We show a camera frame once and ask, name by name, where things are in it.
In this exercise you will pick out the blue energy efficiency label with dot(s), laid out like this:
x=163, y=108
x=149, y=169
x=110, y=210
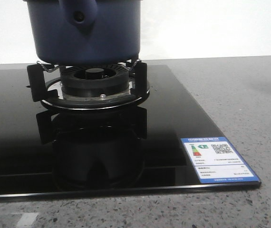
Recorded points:
x=215, y=160

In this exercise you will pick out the black metal pot support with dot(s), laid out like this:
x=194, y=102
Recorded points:
x=46, y=87

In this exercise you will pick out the black gas burner head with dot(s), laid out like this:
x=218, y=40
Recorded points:
x=91, y=81

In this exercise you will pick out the dark blue cooking pot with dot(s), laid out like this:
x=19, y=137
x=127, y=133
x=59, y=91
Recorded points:
x=80, y=32

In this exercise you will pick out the black glass gas cooktop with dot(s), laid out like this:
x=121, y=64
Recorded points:
x=47, y=154

